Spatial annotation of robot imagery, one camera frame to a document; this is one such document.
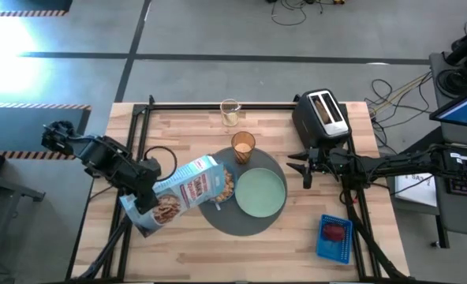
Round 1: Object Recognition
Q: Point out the round grey woven placemat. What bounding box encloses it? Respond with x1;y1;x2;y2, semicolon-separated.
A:
197;146;289;237

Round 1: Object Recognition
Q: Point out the brown cereal pieces heap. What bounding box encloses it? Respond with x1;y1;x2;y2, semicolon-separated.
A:
213;169;235;203

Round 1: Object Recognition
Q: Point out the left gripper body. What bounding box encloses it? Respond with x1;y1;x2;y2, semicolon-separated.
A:
129;159;163;196

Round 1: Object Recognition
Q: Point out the black two-slot toaster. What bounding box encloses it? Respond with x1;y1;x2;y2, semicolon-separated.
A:
291;88;352;150

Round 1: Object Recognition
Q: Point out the pale green plate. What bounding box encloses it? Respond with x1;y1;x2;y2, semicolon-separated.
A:
234;167;287;219

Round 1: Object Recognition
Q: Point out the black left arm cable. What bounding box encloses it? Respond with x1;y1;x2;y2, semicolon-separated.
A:
143;145;178;183

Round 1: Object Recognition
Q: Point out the blue plastic basket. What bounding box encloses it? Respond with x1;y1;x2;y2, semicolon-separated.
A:
316;214;354;265

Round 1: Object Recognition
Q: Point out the thin black floor cable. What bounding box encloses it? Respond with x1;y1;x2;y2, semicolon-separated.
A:
271;0;308;28

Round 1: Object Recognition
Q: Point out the grey computer desk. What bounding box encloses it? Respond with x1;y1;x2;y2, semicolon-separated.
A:
390;50;467;249

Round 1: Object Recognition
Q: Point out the blue bowl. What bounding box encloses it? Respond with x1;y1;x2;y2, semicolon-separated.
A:
209;165;238;205

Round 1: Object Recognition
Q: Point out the grey metal stand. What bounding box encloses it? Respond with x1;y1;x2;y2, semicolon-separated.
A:
0;169;47;253

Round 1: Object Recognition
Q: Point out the white paper sheet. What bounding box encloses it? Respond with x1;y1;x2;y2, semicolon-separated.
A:
394;172;438;208

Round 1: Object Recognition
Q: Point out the amber glass tumbler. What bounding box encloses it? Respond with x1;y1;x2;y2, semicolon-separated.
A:
231;131;256;165

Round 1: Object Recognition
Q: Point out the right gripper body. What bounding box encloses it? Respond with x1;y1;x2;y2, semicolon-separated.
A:
307;146;339;175

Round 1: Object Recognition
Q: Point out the clear glass measuring cup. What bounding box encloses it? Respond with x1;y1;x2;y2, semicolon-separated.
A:
219;98;242;128

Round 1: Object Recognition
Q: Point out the yellow floor cable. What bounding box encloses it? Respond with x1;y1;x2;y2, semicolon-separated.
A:
369;73;432;116

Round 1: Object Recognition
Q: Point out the dark floor mat striped border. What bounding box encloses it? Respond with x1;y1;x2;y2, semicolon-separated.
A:
0;0;73;17
0;103;92;161

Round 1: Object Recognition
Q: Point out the brown toast slice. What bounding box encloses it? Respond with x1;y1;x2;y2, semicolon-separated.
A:
313;96;333;124

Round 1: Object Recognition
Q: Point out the coiled black cable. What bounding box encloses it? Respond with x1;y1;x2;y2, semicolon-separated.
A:
435;69;467;95

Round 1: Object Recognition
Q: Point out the computer monitor blue screen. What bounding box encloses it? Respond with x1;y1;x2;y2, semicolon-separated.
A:
429;84;467;130

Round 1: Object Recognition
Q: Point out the light blue cereal box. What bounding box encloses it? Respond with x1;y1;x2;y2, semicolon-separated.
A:
118;154;226;239

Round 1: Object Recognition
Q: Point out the dark red oval object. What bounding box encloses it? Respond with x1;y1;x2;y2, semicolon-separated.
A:
322;223;346;242

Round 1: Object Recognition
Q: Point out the black floor cable bundle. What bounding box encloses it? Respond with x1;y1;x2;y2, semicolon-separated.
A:
365;77;401;155

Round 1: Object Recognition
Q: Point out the black cylindrical device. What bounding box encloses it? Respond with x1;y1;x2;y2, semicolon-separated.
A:
444;21;467;66

